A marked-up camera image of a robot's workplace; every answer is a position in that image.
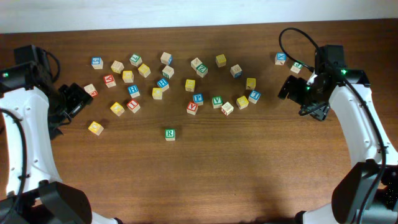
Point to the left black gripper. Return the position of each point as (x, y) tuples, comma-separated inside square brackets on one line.
[(79, 98)]

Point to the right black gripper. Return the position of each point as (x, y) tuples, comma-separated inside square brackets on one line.
[(318, 111)]

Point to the green R block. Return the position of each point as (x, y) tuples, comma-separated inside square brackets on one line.
[(170, 134)]

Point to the yellow S block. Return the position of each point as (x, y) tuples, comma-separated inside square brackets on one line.
[(144, 70), (190, 85)]

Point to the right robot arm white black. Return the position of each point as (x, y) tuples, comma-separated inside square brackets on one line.
[(368, 193)]

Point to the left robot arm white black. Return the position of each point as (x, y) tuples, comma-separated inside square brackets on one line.
[(33, 111)]

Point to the wood block red side left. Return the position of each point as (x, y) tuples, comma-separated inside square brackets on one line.
[(91, 90)]

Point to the wood block red side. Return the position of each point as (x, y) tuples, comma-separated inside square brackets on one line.
[(227, 108), (91, 90)]

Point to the green J block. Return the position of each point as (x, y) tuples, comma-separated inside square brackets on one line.
[(296, 67)]

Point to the yellow block far lower left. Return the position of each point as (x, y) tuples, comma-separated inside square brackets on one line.
[(96, 128)]

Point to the red Y block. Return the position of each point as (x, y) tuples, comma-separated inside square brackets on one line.
[(109, 81)]

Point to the blue number five block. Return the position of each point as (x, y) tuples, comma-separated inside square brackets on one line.
[(97, 63)]

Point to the blue X block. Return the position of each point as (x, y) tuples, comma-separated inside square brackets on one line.
[(280, 58)]

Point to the plain wood block left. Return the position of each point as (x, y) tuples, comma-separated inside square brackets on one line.
[(117, 67)]

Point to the blue T block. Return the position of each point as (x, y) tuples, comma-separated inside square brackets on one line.
[(254, 96)]

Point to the yellow G block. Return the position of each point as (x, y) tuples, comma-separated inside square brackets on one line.
[(128, 76)]

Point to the red I block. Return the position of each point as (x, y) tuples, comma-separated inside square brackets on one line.
[(134, 106)]

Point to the blue H block left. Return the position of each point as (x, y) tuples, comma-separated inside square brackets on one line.
[(133, 91)]

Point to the blue h block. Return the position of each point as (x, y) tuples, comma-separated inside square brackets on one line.
[(133, 91), (163, 84)]

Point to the yellow block right upper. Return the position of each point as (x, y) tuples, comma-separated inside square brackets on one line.
[(250, 83)]

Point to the yellow block right lower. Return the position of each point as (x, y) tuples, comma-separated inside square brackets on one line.
[(242, 102)]

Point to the green L block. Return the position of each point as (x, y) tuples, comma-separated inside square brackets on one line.
[(135, 60)]

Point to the wood block blue side right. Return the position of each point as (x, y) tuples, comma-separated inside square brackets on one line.
[(236, 71)]

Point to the yellow block centre left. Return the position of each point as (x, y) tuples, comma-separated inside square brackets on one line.
[(157, 93)]

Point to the blue H block upper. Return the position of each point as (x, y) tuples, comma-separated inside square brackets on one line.
[(163, 84)]

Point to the green V block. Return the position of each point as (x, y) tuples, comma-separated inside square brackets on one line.
[(217, 102)]

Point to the yellow block top centre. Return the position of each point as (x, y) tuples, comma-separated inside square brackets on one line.
[(221, 60)]

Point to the plain wood block green side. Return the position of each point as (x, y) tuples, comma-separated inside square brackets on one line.
[(168, 71)]

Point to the plain wood block blue side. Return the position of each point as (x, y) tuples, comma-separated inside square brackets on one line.
[(166, 58)]

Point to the green Z block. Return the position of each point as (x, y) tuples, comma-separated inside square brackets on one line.
[(202, 70)]

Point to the blue P block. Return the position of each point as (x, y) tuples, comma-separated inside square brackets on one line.
[(198, 99)]

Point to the leaf wood block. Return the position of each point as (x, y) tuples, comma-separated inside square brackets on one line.
[(195, 63)]

